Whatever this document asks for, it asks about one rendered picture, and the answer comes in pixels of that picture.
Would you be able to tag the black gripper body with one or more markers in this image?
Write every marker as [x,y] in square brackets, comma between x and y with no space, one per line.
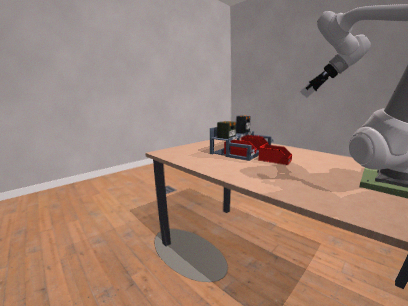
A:
[331,71]

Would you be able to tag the red bin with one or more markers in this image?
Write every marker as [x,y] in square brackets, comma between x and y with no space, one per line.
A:
[238,150]
[255,142]
[280,156]

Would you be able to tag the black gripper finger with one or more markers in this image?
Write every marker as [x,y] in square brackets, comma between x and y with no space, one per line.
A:
[313,82]
[314,89]

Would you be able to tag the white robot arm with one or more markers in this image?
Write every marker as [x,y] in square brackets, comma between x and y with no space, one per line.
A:
[382,142]

